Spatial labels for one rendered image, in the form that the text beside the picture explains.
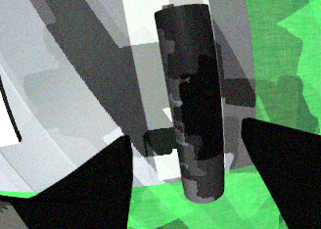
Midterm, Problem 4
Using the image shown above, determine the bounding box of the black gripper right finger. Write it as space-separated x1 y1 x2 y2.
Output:
242 117 321 229

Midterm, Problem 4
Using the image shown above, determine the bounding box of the white tile with dark blue square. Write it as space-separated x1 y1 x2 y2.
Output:
0 85 21 147

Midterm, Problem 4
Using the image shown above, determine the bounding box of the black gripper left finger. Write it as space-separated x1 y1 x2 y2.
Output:
0 135 133 229

